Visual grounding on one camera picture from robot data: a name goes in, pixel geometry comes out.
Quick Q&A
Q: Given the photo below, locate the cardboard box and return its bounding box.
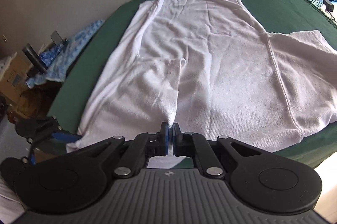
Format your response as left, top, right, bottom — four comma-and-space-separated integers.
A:
0, 54, 32, 104

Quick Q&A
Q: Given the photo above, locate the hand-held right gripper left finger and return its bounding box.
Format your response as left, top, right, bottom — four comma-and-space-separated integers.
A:
66, 121, 169, 178

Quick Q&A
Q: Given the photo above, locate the white power strip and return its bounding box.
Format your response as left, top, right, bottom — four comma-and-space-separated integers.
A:
303, 0, 325, 11

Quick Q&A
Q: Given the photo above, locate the white shirt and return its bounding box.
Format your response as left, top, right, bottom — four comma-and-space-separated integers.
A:
66, 0, 337, 154

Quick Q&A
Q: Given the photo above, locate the person's white clothing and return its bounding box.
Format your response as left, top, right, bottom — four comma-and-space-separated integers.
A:
0, 179, 25, 217

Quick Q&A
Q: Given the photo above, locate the blue patterned cloth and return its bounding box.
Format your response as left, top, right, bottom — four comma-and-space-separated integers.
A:
26, 19, 105, 88

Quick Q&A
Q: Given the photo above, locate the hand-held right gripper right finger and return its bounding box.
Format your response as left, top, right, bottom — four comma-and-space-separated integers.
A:
172, 123, 266, 177

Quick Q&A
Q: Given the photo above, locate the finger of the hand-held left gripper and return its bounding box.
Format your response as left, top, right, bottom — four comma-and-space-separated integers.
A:
15, 116, 82, 143

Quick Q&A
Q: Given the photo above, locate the small metal mirror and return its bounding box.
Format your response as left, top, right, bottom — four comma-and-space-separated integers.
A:
50, 31, 68, 45

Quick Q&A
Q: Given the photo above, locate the dark cylinder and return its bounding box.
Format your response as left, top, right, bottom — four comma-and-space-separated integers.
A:
22, 46, 49, 74

